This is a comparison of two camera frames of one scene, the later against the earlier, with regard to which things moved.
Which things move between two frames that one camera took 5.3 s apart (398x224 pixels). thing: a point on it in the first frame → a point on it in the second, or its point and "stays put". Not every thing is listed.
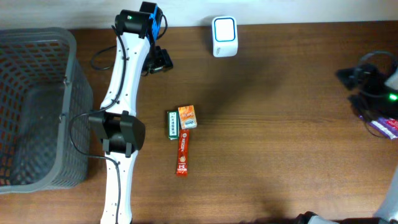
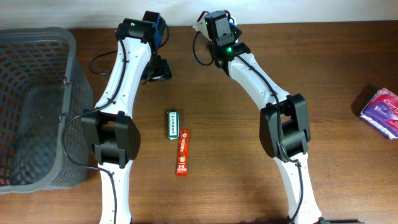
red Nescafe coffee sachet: [183, 160] stays put
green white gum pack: [173, 125] stays put
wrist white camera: [392, 81] → [201, 26]
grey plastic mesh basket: [46, 111] stays put
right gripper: [347, 74] → [218, 61]
